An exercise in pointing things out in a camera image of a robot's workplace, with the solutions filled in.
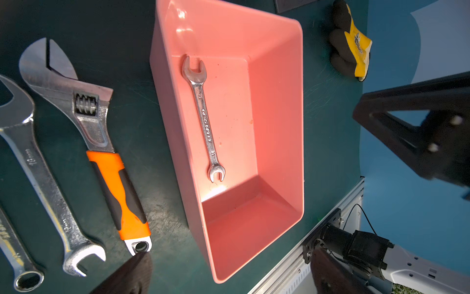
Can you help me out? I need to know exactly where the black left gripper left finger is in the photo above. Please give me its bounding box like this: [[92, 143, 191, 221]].
[[91, 252, 153, 294]]

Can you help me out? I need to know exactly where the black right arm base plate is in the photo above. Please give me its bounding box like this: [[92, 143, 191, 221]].
[[302, 208, 342, 260]]

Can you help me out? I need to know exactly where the pink plastic storage box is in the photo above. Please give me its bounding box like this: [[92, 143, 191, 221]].
[[150, 1, 304, 284]]

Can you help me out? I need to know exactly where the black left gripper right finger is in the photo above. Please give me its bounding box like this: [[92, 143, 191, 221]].
[[310, 249, 373, 294]]

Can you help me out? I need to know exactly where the large silver combination wrench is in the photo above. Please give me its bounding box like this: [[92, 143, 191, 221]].
[[1, 75, 106, 277]]

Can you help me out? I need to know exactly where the yellow black work glove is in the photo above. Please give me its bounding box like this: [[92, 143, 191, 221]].
[[329, 1, 373, 82]]

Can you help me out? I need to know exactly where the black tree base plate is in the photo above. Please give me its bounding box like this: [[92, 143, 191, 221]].
[[275, 0, 317, 14]]

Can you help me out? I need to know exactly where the aluminium front rail platform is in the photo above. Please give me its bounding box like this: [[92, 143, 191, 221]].
[[249, 176, 365, 294]]

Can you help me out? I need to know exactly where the orange handled adjustable wrench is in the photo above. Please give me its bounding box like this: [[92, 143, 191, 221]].
[[19, 38, 153, 255]]

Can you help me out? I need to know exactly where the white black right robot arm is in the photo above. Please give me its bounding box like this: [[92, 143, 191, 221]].
[[302, 72, 470, 294]]

